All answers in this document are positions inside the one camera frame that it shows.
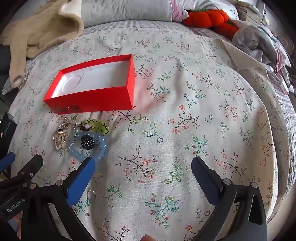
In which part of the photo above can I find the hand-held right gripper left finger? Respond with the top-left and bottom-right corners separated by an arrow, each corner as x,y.
22,157 -> 96,241

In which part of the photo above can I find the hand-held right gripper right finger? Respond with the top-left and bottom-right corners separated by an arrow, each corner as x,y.
191,157 -> 268,241

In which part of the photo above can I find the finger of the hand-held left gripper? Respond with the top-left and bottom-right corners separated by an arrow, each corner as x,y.
17,155 -> 44,183
0,152 -> 16,173

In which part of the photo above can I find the gold ring cluster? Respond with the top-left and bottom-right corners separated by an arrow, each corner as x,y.
54,130 -> 70,145

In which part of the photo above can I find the dark green bead charm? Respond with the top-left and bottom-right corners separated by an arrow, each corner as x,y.
80,134 -> 94,150

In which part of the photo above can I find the multicolour seed bead bracelet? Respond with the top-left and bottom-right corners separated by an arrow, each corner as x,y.
55,128 -> 78,152

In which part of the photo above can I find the pale blue bead bracelet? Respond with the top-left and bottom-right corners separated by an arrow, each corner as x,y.
68,132 -> 108,163

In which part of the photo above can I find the clear seed bead bracelet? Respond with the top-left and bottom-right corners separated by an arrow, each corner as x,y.
54,122 -> 70,152

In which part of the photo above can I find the green bead bracelet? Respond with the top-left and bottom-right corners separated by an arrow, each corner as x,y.
80,119 -> 110,135

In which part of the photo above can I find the red cardboard box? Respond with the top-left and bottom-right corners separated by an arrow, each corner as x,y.
43,54 -> 135,115

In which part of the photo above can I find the floral bedsheet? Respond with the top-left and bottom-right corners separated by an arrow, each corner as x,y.
10,20 -> 278,241

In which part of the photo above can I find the cream folded cloth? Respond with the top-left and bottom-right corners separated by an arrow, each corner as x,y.
218,38 -> 269,72

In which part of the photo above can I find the cream knit blanket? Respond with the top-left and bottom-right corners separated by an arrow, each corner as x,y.
0,0 -> 84,85

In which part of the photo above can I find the white patterned cloth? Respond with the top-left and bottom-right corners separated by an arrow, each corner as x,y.
232,23 -> 292,67

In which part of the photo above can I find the orange pumpkin plush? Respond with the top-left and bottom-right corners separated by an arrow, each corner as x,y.
181,9 -> 240,39

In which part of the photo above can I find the pink striped cloth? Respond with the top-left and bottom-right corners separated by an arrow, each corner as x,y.
170,0 -> 189,22

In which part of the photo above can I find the grey pillow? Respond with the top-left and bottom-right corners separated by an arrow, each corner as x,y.
76,0 -> 176,27

